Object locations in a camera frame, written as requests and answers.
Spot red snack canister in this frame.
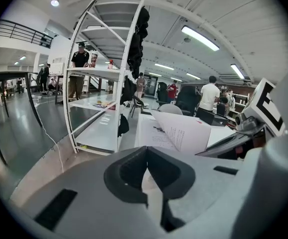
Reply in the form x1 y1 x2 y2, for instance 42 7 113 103
89 53 99 68

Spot white power cable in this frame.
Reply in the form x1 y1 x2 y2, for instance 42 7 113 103
34 103 65 174

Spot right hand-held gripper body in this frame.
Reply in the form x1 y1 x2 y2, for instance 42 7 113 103
235 78 286 137

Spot white metal shelving rack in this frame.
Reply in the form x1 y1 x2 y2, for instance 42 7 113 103
63 0 147 156

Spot black balcony railing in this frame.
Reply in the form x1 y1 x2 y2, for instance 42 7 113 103
0 19 54 49

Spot white shelf unit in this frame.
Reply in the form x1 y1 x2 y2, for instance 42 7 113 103
230 90 250 116

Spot white booklet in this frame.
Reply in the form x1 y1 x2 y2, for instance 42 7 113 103
137 110 212 155

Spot dark wooden frame chair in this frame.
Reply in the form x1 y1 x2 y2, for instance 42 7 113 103
130 95 148 119

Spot black-legged grey table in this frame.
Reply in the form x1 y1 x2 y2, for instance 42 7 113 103
0 71 43 168

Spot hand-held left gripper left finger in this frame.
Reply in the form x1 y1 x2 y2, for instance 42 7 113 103
9 145 164 239

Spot white air conditioner unit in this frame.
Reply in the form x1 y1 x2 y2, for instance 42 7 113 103
49 62 65 75

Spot black garments on rack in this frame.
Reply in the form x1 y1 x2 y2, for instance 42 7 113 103
127 6 150 80

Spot black box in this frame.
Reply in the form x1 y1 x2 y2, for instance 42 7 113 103
199 111 229 127

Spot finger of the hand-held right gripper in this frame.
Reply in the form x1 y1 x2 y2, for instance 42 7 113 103
195 132 259 157

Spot yellow items on shelf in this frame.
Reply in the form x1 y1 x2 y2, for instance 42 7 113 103
92 100 117 110

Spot black office chair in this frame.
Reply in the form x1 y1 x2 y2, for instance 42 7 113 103
156 82 169 106
175 85 201 117

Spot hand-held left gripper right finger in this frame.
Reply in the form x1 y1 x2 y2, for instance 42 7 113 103
146 145 246 234

